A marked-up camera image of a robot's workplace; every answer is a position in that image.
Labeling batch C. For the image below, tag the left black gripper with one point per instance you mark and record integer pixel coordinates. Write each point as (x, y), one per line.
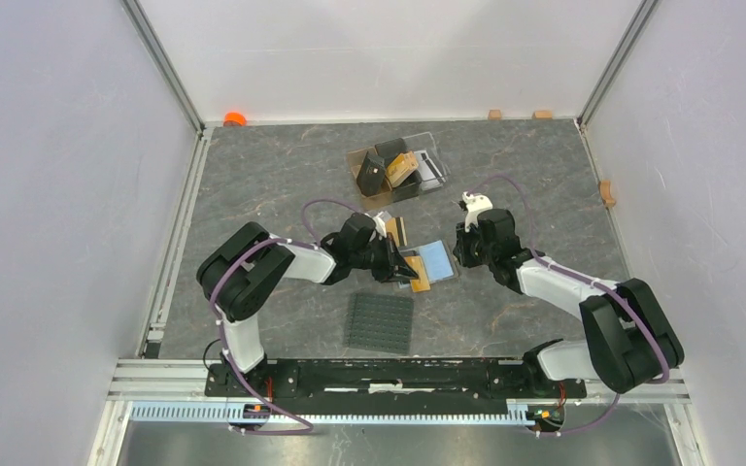
(393, 262)

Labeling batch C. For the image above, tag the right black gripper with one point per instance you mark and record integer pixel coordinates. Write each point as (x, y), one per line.
(460, 249)

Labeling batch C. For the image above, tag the grey blue card holder wallet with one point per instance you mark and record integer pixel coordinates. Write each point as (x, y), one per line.
(439, 263)

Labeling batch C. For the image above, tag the clear card stand tray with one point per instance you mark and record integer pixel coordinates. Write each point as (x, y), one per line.
(426, 141)

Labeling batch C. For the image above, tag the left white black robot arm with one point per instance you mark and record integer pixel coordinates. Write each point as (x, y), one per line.
(241, 274)

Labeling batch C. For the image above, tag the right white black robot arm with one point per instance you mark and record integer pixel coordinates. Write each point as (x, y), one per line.
(628, 339)

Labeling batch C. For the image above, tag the white striped card stack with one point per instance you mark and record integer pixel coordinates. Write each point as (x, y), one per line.
(430, 175)

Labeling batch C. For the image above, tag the gold card stack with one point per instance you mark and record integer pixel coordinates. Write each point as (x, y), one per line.
(403, 166)

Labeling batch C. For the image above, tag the dark grey studded baseplate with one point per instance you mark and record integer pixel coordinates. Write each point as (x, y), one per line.
(379, 322)

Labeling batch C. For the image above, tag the curved wooden piece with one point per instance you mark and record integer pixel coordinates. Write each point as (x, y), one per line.
(606, 194)

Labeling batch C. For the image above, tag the right small wooden block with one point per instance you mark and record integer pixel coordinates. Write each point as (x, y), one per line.
(542, 114)

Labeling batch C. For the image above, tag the orange round cap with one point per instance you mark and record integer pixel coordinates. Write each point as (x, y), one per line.
(234, 119)

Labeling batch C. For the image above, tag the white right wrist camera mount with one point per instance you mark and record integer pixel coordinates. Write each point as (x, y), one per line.
(474, 204)

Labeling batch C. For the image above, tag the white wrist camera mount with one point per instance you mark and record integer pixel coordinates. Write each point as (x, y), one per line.
(388, 225)
(474, 204)

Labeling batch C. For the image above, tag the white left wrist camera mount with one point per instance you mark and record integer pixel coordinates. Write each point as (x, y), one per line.
(388, 225)

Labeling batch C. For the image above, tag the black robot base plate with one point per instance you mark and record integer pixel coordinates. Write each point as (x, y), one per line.
(404, 386)

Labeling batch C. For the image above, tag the slotted cable duct strip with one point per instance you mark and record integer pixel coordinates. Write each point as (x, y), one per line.
(241, 413)

